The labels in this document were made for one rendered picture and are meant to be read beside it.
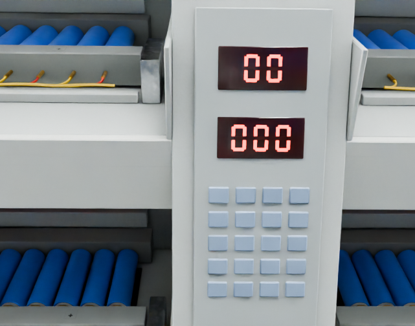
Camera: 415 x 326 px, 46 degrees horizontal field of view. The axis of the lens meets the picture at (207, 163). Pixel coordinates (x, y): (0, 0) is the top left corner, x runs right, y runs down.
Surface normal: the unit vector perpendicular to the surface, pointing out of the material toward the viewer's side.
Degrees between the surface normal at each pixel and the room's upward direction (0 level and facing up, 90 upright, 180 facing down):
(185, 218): 90
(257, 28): 90
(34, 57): 109
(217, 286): 90
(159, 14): 90
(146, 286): 19
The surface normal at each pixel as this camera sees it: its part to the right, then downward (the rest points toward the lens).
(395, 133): 0.02, -0.87
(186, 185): 0.02, 0.18
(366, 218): 0.02, 0.49
